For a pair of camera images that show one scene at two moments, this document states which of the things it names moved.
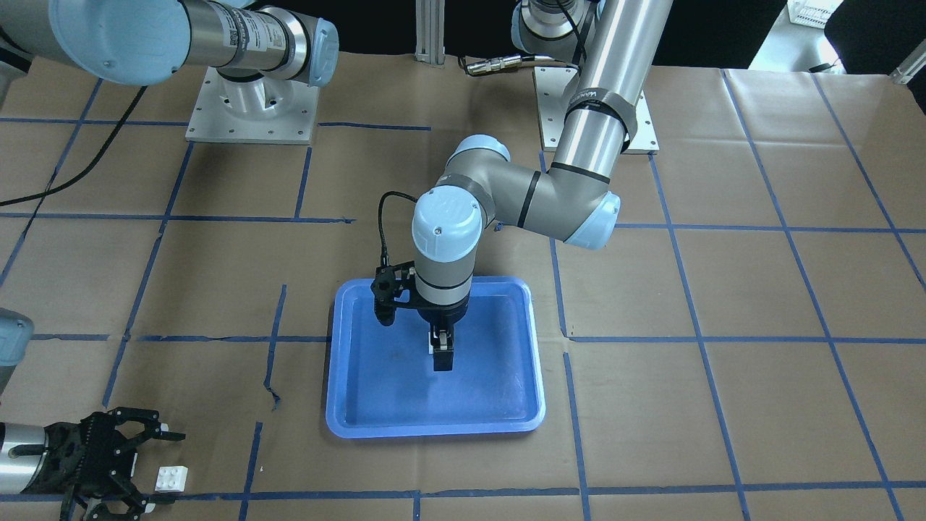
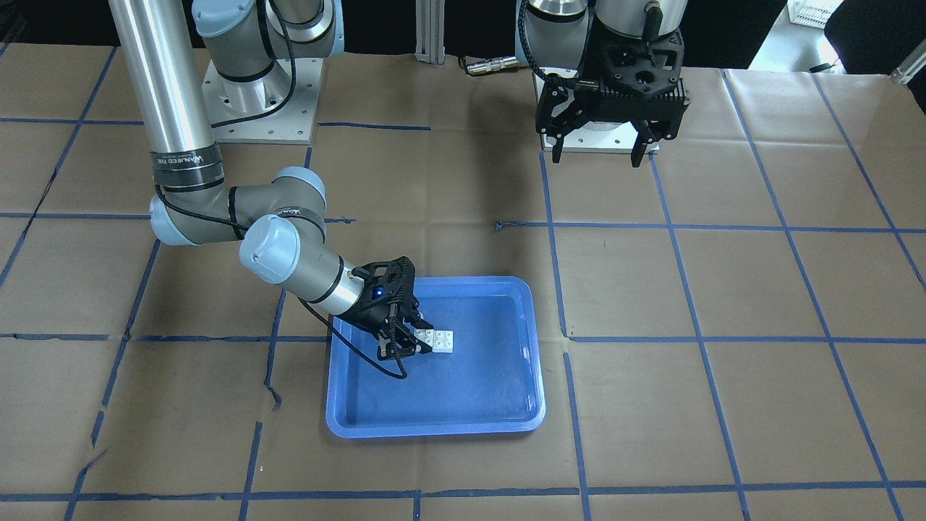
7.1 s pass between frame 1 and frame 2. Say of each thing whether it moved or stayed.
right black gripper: moved
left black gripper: moved
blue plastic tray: stayed
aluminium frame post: stayed
